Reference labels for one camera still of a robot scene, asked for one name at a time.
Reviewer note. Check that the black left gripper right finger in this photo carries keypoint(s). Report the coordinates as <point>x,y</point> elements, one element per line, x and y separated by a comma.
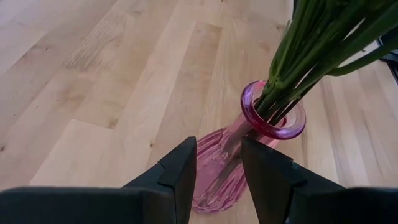
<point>295,205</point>

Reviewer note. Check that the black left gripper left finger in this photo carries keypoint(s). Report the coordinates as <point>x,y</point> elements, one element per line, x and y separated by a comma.
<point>124,205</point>

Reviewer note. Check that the pink ribbed glass vase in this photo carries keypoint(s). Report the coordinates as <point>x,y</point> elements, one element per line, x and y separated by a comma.
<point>217,186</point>

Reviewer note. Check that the pink artificial flower spray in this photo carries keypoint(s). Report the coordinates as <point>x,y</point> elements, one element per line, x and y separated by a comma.
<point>280,84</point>

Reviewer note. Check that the black table edge frame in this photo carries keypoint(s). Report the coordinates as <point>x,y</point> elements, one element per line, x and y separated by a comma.
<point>394,67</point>

